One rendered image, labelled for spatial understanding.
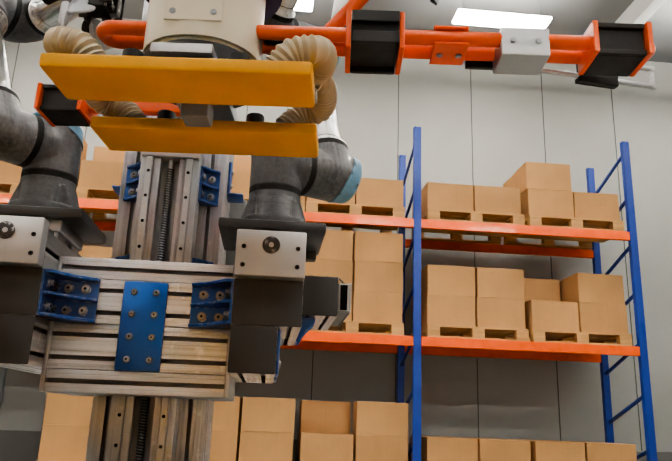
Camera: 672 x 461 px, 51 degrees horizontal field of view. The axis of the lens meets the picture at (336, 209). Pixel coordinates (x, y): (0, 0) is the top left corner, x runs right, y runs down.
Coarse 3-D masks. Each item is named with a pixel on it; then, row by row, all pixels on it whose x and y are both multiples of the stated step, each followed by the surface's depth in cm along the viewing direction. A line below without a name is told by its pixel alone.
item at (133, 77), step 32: (64, 64) 87; (96, 64) 87; (128, 64) 87; (160, 64) 87; (192, 64) 87; (224, 64) 87; (256, 64) 87; (288, 64) 87; (96, 96) 95; (128, 96) 95; (160, 96) 94; (192, 96) 94; (224, 96) 93; (256, 96) 93; (288, 96) 93
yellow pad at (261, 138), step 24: (96, 120) 106; (120, 120) 106; (144, 120) 106; (168, 120) 105; (216, 120) 106; (120, 144) 112; (144, 144) 111; (168, 144) 111; (192, 144) 110; (216, 144) 110; (240, 144) 110; (264, 144) 109; (288, 144) 109; (312, 144) 108
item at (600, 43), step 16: (592, 32) 100; (608, 32) 101; (624, 32) 101; (640, 32) 101; (592, 48) 100; (608, 48) 100; (624, 48) 100; (640, 48) 100; (592, 64) 103; (608, 64) 102; (624, 64) 102; (640, 64) 102
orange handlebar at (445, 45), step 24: (120, 24) 102; (144, 24) 102; (120, 48) 106; (264, 48) 105; (336, 48) 105; (408, 48) 105; (432, 48) 105; (456, 48) 102; (480, 48) 105; (552, 48) 102; (576, 48) 101
